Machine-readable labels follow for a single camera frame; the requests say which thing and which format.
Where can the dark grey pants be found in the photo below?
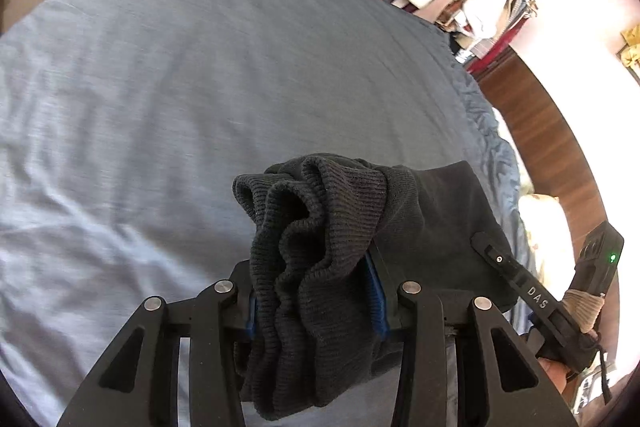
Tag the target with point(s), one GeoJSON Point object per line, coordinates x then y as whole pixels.
{"type": "Point", "coordinates": [320, 257]}

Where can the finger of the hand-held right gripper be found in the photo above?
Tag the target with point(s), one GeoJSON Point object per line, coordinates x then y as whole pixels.
{"type": "Point", "coordinates": [497, 257]}

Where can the yellow wall decoration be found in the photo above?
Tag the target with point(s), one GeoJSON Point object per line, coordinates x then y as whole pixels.
{"type": "Point", "coordinates": [631, 52]}

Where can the blue duvet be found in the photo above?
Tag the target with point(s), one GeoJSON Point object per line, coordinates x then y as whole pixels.
{"type": "Point", "coordinates": [200, 82]}

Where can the person's right hand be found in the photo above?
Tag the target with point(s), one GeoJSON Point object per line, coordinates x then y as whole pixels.
{"type": "Point", "coordinates": [552, 372]}

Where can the wooden headboard panel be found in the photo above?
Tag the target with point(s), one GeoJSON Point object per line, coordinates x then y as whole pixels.
{"type": "Point", "coordinates": [540, 107]}

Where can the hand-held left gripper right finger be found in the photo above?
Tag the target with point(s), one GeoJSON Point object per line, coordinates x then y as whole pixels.
{"type": "Point", "coordinates": [377, 302]}

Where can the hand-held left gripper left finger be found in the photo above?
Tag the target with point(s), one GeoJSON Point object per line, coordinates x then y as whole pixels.
{"type": "Point", "coordinates": [245, 307]}

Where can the pale bed sheet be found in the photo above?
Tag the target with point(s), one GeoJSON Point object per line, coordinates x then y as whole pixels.
{"type": "Point", "coordinates": [510, 147]}

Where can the cream printed pillow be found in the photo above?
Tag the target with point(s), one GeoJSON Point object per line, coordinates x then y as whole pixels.
{"type": "Point", "coordinates": [545, 237]}

